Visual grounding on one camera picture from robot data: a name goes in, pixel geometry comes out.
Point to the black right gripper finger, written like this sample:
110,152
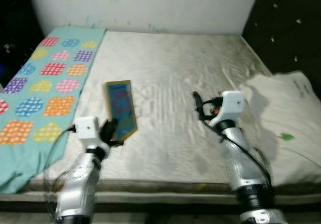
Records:
197,105

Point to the teal blanket with colourful patches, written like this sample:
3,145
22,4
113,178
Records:
50,73

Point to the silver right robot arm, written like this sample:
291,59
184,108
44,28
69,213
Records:
243,169

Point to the white patterned mattress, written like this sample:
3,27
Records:
175,63

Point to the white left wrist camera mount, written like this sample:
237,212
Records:
86,128

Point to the white pillow with green print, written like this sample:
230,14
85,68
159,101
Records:
296,113

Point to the black tufted headboard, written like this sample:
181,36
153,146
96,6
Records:
286,13

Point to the black bed frame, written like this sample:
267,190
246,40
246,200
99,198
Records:
150,207

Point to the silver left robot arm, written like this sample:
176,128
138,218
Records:
80,184

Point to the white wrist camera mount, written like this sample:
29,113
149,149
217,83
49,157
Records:
232,103
86,128

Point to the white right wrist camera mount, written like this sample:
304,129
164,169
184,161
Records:
232,103

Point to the blue children's picture book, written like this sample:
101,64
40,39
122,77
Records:
120,103

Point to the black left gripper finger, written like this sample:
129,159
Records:
111,127

